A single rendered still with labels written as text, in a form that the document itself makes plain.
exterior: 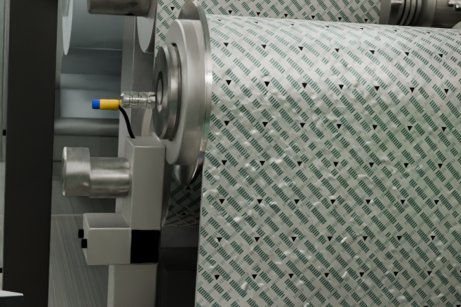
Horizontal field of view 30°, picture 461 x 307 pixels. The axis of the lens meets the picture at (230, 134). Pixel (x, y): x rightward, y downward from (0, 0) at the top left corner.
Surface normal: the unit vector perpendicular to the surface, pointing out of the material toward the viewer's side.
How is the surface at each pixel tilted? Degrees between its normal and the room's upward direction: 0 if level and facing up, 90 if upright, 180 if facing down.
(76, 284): 0
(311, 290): 90
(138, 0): 115
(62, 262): 0
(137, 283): 90
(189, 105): 92
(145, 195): 90
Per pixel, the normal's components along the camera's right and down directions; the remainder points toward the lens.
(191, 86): 0.26, -0.07
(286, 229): 0.25, 0.16
